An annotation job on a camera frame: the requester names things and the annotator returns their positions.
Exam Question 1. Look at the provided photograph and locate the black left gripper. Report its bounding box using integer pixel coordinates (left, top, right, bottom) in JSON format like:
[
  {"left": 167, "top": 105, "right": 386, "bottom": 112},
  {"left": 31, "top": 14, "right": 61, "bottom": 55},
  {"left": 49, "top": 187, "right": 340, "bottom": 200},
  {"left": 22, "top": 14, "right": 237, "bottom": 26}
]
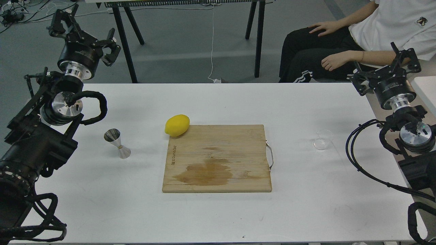
[{"left": 47, "top": 10, "right": 121, "bottom": 80}]

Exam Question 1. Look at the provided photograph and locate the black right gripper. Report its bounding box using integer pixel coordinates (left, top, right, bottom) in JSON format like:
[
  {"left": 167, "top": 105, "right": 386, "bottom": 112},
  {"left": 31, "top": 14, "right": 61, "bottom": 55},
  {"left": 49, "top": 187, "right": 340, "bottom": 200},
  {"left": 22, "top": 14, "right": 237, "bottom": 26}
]
[{"left": 347, "top": 42, "right": 422, "bottom": 110}]

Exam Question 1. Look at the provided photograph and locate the clear glass cup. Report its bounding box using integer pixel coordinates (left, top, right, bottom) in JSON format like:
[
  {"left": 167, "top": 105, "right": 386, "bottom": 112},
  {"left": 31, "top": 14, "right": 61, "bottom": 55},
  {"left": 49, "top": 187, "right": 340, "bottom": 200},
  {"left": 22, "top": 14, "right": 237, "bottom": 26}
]
[{"left": 312, "top": 130, "right": 334, "bottom": 150}]

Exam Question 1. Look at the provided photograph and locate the steel double jigger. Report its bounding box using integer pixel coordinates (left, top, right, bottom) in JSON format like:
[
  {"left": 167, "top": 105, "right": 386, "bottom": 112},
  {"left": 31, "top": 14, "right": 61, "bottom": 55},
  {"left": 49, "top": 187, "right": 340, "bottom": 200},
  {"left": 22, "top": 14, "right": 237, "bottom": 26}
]
[{"left": 103, "top": 128, "right": 131, "bottom": 159}]

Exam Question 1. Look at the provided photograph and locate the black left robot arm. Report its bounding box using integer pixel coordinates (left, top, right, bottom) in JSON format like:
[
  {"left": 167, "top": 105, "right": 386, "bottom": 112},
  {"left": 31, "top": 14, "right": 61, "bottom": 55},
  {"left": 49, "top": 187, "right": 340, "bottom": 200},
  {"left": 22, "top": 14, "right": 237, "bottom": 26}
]
[{"left": 1, "top": 4, "right": 121, "bottom": 245}]

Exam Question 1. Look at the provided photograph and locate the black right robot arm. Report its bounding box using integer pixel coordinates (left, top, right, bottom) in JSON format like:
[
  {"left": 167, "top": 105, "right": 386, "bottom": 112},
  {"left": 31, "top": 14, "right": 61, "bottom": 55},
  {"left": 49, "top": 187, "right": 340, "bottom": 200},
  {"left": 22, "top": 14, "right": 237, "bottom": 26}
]
[{"left": 345, "top": 42, "right": 436, "bottom": 202}]

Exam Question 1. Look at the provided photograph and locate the person left hand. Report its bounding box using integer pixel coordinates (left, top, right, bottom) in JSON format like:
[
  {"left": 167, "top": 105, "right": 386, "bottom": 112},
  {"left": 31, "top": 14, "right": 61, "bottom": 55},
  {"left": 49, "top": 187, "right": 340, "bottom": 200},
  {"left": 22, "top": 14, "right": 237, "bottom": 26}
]
[{"left": 321, "top": 51, "right": 364, "bottom": 71}]

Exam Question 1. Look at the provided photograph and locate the person right hand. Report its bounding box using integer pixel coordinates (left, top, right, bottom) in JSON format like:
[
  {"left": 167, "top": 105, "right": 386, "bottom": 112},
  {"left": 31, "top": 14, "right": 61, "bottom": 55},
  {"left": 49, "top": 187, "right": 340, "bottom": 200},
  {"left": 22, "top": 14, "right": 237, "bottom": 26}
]
[{"left": 308, "top": 21, "right": 343, "bottom": 37}]

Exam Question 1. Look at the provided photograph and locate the white side table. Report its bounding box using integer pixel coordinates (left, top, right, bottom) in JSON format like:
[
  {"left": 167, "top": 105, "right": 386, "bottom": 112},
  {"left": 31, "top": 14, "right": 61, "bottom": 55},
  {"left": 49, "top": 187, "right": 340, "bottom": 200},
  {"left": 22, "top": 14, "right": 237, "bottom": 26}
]
[{"left": 412, "top": 76, "right": 436, "bottom": 116}]

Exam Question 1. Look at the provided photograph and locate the black legged background table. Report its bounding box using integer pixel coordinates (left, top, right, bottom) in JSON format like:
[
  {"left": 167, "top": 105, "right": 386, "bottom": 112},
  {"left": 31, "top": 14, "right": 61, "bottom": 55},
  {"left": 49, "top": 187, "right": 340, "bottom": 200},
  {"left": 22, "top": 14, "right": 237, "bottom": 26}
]
[{"left": 85, "top": 0, "right": 273, "bottom": 84}]

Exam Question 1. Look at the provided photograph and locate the seated person white shirt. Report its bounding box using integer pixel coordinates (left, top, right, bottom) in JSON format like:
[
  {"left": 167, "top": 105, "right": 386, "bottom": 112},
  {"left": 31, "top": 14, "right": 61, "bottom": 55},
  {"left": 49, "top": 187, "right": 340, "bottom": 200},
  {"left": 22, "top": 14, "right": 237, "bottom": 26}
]
[{"left": 279, "top": 0, "right": 436, "bottom": 83}]

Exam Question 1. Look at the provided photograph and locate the yellow lemon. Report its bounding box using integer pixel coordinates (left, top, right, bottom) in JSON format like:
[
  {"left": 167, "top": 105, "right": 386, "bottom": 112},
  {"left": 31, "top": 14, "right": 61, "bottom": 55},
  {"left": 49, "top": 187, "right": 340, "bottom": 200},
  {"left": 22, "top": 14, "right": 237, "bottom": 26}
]
[{"left": 165, "top": 114, "right": 190, "bottom": 137}]

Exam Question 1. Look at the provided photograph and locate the wooden cutting board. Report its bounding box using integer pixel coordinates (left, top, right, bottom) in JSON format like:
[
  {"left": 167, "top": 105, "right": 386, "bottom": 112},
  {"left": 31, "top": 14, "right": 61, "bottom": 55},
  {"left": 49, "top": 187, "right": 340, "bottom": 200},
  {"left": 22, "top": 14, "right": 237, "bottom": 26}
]
[{"left": 162, "top": 125, "right": 272, "bottom": 193}]

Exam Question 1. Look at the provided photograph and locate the floor cable bundle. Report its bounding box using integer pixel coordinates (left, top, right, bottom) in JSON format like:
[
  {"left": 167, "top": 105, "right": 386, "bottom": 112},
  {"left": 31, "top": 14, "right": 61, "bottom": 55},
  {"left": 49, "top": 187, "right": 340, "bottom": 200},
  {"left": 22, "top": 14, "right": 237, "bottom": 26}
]
[{"left": 0, "top": 0, "right": 79, "bottom": 34}]

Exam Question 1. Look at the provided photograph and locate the white hanging cable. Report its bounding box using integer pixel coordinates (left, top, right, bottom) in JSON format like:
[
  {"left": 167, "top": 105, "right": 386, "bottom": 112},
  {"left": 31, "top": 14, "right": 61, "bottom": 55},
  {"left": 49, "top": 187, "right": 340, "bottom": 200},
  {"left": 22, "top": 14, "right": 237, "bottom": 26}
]
[{"left": 208, "top": 3, "right": 222, "bottom": 83}]

